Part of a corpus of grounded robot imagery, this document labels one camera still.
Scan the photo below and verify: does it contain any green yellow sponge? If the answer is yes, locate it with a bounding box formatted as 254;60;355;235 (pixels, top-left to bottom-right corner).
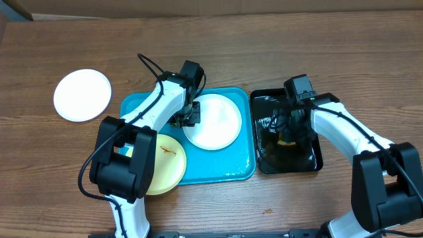
277;133;296;146

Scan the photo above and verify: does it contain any white plate with dark stain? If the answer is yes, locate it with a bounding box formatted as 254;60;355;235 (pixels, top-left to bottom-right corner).
183;94;242;150

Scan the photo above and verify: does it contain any yellow plate with stain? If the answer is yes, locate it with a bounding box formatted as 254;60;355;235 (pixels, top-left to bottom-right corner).
146;134;187;196

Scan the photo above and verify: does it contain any white plate with red stain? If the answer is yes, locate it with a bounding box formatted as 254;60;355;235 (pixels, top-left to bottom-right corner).
54;69;112;122

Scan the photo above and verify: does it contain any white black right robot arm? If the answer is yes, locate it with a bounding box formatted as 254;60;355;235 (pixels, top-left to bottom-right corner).
269;75;422;237

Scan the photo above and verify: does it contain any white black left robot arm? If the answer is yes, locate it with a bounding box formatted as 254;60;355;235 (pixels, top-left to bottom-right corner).
78;55;206;237

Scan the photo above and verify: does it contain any black plastic tray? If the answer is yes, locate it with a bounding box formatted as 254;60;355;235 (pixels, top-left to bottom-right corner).
250;88;323;175

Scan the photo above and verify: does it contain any blue plastic tray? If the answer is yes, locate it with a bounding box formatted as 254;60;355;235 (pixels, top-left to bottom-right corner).
118;87;257;186

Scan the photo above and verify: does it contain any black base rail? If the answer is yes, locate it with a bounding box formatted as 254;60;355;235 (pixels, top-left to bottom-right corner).
88;227;331;238

